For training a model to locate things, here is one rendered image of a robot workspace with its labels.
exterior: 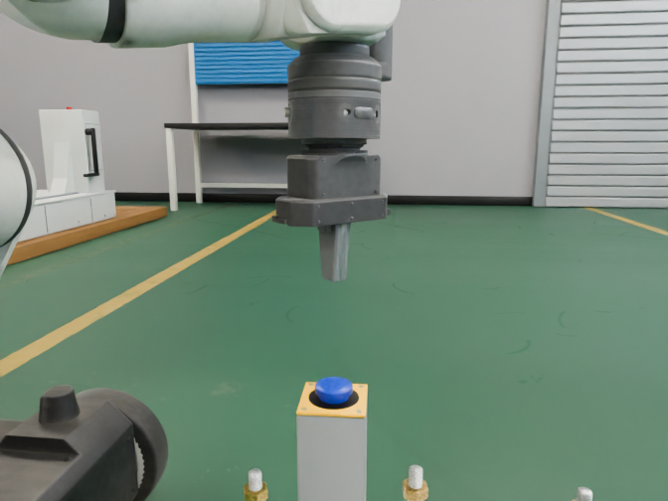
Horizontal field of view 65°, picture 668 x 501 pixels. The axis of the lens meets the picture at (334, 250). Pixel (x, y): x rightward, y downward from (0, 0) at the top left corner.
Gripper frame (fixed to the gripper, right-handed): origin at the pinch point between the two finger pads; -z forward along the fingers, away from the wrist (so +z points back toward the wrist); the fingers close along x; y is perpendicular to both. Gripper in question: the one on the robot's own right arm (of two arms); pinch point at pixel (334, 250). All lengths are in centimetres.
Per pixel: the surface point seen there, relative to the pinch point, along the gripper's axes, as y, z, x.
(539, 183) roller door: 232, -25, 423
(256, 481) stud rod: -10.1, -14.0, -14.9
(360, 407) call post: -3.4, -15.9, 0.8
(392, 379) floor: 47, -47, 55
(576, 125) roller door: 211, 28, 441
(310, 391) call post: 2.6, -16.0, -1.1
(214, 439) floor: 49, -47, 8
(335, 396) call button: -1.7, -14.8, -1.1
